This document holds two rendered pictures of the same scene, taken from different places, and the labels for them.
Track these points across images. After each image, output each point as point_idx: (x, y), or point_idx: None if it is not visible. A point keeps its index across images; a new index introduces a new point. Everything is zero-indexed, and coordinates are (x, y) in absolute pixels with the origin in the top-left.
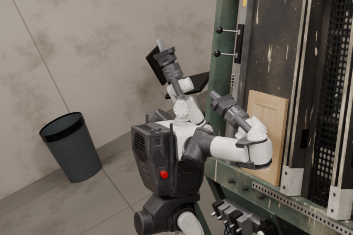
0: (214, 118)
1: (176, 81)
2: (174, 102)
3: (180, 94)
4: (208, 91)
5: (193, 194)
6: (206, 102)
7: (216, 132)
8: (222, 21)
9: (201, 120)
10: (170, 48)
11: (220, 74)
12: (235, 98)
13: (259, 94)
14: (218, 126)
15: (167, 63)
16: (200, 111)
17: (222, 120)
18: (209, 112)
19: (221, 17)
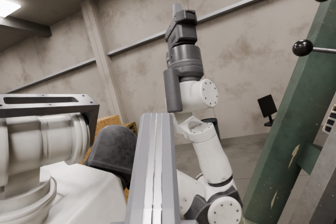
0: (270, 171)
1: (172, 79)
2: (173, 124)
3: (74, 94)
4: (272, 126)
5: None
6: (265, 142)
7: (269, 193)
8: (334, 10)
9: (220, 180)
10: (183, 11)
11: (303, 104)
12: (330, 164)
13: None
14: (276, 186)
15: (173, 43)
16: (224, 160)
17: (287, 180)
18: (265, 159)
19: (334, 2)
